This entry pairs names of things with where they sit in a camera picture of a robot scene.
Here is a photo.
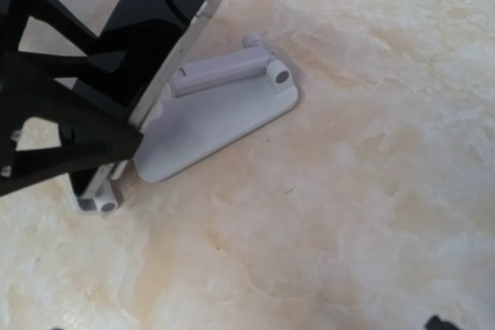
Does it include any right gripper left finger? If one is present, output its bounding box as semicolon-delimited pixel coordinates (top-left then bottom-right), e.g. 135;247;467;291
1;0;143;196

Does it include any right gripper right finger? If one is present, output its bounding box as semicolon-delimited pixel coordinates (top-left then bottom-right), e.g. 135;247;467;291
425;315;456;330

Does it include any white folding phone stand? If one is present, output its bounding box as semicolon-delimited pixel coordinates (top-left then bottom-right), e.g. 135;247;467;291
71;32;299;216

